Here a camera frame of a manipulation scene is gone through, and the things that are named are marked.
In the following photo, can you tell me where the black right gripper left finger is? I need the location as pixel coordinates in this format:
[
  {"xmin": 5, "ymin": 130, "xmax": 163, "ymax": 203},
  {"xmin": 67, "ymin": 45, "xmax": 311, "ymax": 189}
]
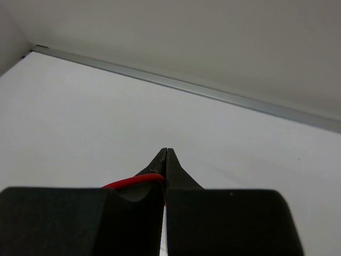
[{"xmin": 0, "ymin": 148, "xmax": 167, "ymax": 256}]

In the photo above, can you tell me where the aluminium table edge rail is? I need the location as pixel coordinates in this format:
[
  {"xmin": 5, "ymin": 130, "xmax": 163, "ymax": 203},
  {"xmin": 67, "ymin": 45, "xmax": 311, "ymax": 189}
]
[{"xmin": 30, "ymin": 45, "xmax": 340, "ymax": 133}]

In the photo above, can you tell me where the red headphone cable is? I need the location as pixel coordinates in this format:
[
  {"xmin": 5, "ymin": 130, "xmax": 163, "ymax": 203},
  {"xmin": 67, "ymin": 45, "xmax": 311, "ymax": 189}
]
[{"xmin": 101, "ymin": 173, "xmax": 168, "ymax": 207}]

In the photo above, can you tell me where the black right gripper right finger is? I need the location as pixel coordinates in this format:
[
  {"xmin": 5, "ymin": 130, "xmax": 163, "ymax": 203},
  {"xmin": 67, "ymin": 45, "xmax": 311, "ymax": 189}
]
[{"xmin": 165, "ymin": 149, "xmax": 304, "ymax": 255}]

